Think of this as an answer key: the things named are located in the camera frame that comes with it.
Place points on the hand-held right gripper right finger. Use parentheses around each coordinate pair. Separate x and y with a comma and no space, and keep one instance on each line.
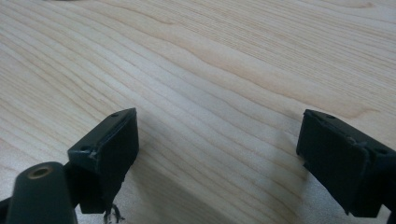
(339,155)

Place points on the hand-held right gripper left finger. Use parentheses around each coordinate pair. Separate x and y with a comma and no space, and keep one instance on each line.
(107,155)

